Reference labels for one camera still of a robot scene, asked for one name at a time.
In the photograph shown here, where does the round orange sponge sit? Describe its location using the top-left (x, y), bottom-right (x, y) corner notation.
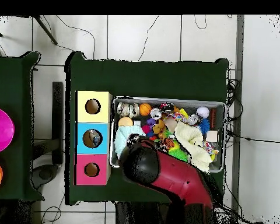
top-left (118, 116), bottom-right (134, 127)

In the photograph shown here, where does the cream knitted cloth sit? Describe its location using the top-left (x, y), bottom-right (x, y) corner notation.
top-left (174, 121), bottom-right (213, 174)

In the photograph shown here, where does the small tiger plush toy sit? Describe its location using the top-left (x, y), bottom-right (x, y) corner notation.
top-left (163, 137), bottom-right (176, 150)

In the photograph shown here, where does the plain wooden block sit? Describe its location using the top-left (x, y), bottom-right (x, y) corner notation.
top-left (206, 130), bottom-right (218, 142)

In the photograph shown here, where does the colourful dotted packet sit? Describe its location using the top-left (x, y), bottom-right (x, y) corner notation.
top-left (171, 112), bottom-right (187, 124)

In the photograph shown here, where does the shallow wire mesh bin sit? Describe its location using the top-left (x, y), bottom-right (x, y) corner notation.
top-left (109, 96), bottom-right (226, 174)

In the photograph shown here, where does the white baseball red stitching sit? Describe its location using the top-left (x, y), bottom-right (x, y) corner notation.
top-left (197, 106), bottom-right (211, 118)

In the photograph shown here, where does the green spiky rubber ball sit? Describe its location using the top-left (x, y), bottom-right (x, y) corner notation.
top-left (168, 148), bottom-right (189, 163)

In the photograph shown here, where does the crushed silver can black label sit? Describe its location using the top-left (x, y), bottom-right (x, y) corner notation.
top-left (187, 113), bottom-right (200, 126)

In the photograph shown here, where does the black tripod leg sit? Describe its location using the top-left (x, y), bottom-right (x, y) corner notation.
top-left (33, 15), bottom-right (58, 46)

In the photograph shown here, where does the wooden box with three holes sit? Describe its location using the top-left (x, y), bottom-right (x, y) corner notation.
top-left (73, 90), bottom-right (113, 186)

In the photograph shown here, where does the crushed clear bottle blue label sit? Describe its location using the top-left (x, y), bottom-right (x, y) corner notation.
top-left (89, 129), bottom-right (102, 147)

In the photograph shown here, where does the small orange basketball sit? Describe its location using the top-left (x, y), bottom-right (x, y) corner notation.
top-left (139, 103), bottom-right (152, 117)

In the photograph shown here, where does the mint green knitted cloth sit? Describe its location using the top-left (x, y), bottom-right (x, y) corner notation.
top-left (114, 125), bottom-right (146, 160)

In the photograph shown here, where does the dark green table cloth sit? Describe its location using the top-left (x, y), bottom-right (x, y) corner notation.
top-left (0, 51), bottom-right (45, 202)
top-left (64, 51), bottom-right (230, 206)

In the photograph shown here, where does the black floor stand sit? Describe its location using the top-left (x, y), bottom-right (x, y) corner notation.
top-left (32, 81), bottom-right (64, 190)

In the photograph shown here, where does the blue spiky rubber ball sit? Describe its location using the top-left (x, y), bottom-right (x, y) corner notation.
top-left (198, 117), bottom-right (211, 135)

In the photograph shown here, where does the pink plastic bowl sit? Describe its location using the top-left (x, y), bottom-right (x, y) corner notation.
top-left (0, 106), bottom-right (16, 153)

